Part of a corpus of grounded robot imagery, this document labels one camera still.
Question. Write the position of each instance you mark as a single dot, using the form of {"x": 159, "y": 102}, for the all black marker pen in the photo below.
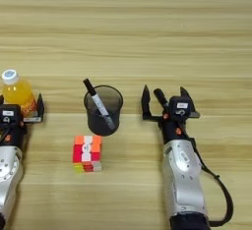
{"x": 160, "y": 97}

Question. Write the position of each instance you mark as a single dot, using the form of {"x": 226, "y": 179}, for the black marker white barrel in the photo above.
{"x": 98, "y": 103}

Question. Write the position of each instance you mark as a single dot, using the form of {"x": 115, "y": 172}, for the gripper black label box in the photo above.
{"x": 10, "y": 112}
{"x": 179, "y": 107}

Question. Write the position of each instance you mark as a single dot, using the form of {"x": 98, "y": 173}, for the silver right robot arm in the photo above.
{"x": 183, "y": 175}

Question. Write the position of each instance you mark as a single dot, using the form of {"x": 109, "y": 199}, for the black mesh pen cup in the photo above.
{"x": 105, "y": 122}

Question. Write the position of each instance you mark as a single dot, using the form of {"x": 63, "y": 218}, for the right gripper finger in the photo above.
{"x": 146, "y": 103}
{"x": 187, "y": 97}

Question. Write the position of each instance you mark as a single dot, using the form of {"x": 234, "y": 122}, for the colourful puzzle cube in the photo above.
{"x": 87, "y": 152}

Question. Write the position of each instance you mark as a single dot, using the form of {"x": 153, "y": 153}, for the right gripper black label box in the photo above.
{"x": 179, "y": 107}

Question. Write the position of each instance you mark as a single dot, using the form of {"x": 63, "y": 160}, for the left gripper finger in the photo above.
{"x": 40, "y": 107}
{"x": 1, "y": 100}

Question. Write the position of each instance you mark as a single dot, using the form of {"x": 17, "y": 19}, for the orange juice bottle white cap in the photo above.
{"x": 18, "y": 91}

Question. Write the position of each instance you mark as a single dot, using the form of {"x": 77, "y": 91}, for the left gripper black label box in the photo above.
{"x": 10, "y": 112}

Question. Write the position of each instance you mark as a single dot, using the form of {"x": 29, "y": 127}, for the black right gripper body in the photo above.
{"x": 175, "y": 130}

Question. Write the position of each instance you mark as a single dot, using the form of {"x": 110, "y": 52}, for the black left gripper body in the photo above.
{"x": 14, "y": 135}

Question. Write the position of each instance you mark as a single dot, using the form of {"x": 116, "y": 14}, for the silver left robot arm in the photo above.
{"x": 8, "y": 171}

